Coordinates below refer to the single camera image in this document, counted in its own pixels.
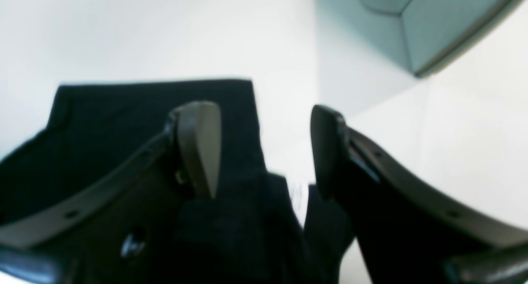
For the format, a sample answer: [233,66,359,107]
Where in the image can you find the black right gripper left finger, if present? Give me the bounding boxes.
[1,101,222,284]

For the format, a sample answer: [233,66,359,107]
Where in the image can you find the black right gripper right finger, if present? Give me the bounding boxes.
[310,104,528,284]

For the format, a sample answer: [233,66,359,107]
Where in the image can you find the black T-shirt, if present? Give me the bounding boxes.
[1,79,354,284]

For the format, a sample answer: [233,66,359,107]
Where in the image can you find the grey-white bin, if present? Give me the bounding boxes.
[316,0,523,77]

